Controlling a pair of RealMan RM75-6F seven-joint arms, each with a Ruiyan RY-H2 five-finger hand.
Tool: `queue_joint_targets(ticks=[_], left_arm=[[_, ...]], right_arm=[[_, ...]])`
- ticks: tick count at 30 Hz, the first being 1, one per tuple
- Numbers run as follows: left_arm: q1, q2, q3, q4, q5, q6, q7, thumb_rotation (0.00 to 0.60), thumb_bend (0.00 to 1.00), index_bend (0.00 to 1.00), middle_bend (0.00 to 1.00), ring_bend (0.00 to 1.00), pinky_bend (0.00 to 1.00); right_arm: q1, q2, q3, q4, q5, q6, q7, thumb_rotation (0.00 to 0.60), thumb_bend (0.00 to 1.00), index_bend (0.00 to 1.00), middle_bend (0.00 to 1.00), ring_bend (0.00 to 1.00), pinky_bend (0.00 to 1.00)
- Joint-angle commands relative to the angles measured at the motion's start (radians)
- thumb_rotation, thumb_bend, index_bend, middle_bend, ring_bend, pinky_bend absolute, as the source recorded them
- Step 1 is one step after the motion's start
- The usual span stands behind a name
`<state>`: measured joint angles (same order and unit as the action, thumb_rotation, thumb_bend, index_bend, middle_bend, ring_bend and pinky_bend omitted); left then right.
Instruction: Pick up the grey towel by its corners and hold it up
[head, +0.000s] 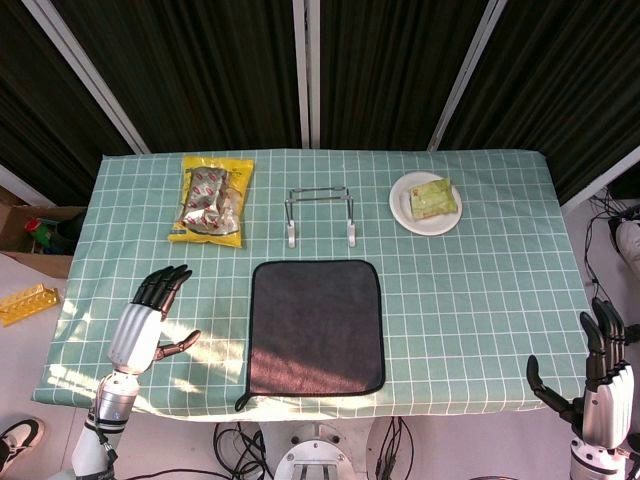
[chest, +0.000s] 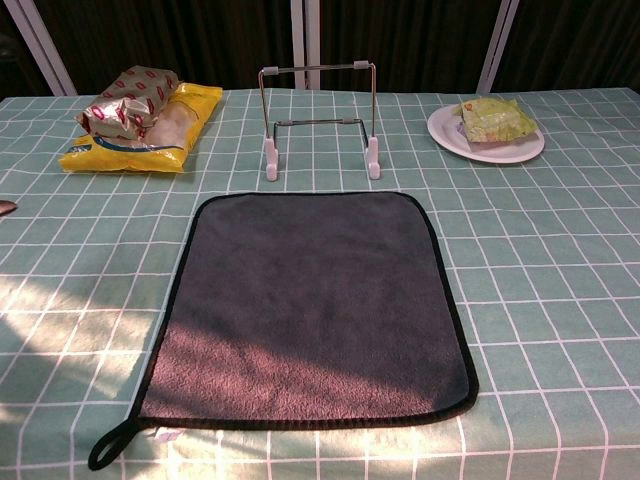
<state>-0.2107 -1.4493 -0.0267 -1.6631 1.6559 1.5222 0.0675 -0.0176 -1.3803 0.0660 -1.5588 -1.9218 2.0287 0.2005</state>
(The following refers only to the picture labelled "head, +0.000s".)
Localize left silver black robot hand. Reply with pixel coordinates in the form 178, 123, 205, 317
107, 263, 203, 376

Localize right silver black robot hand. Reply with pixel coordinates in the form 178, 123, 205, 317
525, 297, 640, 449

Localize dark grey cloth mat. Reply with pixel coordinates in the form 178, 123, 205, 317
234, 258, 387, 413

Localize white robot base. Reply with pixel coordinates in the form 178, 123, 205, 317
273, 422, 371, 480

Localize yellow plastic rack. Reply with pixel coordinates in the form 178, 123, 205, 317
0, 282, 62, 328

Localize red green item in box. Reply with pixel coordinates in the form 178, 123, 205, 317
24, 217, 57, 251

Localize yellow snack bag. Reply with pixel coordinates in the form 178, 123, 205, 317
166, 153, 256, 250

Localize green checked tablecloth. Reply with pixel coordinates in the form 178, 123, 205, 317
30, 147, 617, 424

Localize black white sneaker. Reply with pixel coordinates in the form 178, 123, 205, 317
0, 417, 45, 469

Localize white shoe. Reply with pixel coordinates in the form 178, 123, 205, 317
613, 219, 640, 277

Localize brown cardboard box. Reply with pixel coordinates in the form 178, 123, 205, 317
0, 202, 87, 280

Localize black curtain panel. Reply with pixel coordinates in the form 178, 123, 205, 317
49, 0, 304, 154
438, 0, 640, 206
0, 0, 135, 207
318, 0, 487, 151

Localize green wrapped sandwich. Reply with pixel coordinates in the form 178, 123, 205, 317
408, 177, 462, 221

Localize white round plate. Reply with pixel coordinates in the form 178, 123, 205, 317
388, 171, 463, 237

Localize thin black floor cables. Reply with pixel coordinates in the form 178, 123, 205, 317
582, 187, 640, 304

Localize black cable bundle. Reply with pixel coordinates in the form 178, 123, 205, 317
374, 417, 416, 480
212, 422, 275, 480

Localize metal wire rack stand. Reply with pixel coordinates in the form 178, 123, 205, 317
283, 186, 358, 250

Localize white partition post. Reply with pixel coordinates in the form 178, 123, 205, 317
559, 144, 640, 217
427, 0, 509, 152
22, 0, 151, 155
292, 0, 322, 149
0, 163, 56, 209

